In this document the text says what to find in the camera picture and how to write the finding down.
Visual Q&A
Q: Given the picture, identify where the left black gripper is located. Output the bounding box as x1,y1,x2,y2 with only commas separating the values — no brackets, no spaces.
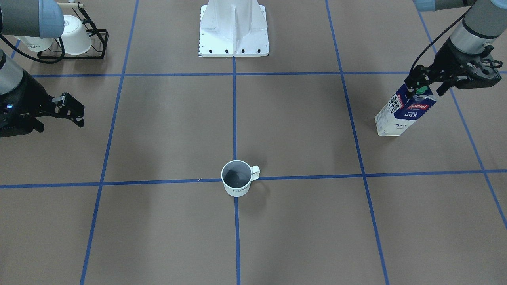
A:
404,39,493,96

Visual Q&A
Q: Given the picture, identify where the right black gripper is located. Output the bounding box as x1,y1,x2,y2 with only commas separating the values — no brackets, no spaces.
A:
0,71,85,138

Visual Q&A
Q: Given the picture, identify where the white mug grey interior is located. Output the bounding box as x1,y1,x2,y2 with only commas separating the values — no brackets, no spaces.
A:
221,160,261,197

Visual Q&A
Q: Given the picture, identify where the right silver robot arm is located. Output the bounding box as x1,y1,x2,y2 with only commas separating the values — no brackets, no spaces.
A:
0,0,85,137

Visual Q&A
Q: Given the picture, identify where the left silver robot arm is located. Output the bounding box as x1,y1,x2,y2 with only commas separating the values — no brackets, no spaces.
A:
404,0,507,97

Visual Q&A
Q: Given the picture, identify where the blue white milk carton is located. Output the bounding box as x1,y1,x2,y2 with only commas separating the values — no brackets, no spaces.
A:
375,84,438,137

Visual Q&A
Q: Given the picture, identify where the white mug upper rack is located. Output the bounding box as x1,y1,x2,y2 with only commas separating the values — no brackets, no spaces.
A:
61,15,92,55

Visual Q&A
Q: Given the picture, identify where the white mug rack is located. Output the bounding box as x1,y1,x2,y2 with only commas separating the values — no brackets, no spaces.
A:
61,15,92,55
14,36,54,52

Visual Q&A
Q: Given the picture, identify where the white mug lower rack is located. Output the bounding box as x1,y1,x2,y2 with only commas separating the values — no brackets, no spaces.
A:
14,36,54,52

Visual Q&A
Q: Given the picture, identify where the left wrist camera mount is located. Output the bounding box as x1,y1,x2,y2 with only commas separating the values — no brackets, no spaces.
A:
455,57,503,89

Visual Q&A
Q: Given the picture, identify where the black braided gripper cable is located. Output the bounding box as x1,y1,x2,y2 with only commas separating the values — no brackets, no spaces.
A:
0,34,65,65

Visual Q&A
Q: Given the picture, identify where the black wire mug rack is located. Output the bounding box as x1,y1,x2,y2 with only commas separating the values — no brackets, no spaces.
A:
37,1,109,60

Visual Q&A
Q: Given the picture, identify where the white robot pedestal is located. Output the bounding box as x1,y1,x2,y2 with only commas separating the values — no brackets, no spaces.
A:
198,0,270,57

